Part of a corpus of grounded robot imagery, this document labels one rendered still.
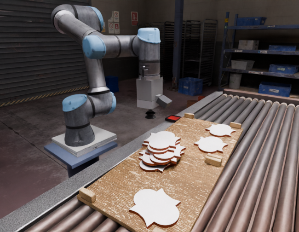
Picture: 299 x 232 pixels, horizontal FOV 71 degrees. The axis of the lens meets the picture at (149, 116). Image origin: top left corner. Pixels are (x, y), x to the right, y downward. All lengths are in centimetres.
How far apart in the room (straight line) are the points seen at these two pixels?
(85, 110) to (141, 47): 46
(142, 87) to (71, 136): 49
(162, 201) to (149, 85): 37
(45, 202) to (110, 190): 20
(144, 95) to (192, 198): 38
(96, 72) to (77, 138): 34
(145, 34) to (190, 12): 614
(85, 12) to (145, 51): 47
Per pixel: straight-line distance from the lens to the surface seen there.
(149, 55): 72
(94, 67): 109
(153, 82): 73
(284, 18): 600
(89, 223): 67
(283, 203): 82
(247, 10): 621
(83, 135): 107
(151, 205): 65
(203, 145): 97
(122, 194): 71
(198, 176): 80
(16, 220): 76
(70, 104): 103
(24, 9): 548
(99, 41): 73
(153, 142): 83
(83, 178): 83
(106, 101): 109
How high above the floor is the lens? 140
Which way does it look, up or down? 21 degrees down
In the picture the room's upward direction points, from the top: straight up
